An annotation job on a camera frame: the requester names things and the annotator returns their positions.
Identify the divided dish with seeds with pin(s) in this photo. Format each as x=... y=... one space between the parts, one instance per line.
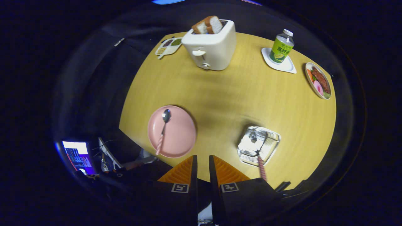
x=169 y=48

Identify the white square coaster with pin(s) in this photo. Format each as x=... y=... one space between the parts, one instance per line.
x=287 y=66

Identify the computer monitor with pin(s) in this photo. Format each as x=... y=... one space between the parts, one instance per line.
x=77 y=155

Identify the clear glass tray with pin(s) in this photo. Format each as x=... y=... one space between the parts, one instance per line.
x=270 y=141

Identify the white toaster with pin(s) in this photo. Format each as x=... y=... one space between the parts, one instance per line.
x=213 y=47

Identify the oval plate of food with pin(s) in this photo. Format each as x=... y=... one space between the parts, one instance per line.
x=320 y=81

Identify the silver clip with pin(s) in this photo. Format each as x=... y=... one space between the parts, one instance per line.
x=119 y=42

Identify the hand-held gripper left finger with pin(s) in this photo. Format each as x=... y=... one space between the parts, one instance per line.
x=193 y=188

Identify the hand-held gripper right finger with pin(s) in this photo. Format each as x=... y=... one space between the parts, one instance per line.
x=213 y=188

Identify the pink plate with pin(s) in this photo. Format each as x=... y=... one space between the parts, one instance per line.
x=179 y=135

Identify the bottle with green label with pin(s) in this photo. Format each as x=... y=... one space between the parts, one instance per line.
x=281 y=48

